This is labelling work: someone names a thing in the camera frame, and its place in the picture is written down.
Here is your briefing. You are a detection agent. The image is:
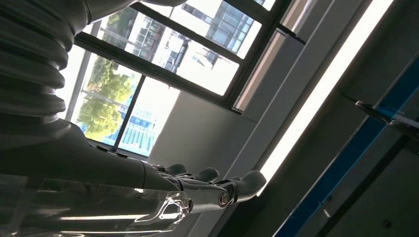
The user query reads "long ceiling light strip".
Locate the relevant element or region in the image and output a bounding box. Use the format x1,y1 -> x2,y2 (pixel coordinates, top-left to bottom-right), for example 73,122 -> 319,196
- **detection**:
255,0 -> 394,198

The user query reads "blue ceiling beam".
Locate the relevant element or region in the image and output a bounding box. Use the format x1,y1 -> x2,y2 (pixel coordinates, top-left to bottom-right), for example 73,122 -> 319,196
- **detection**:
271,55 -> 419,237

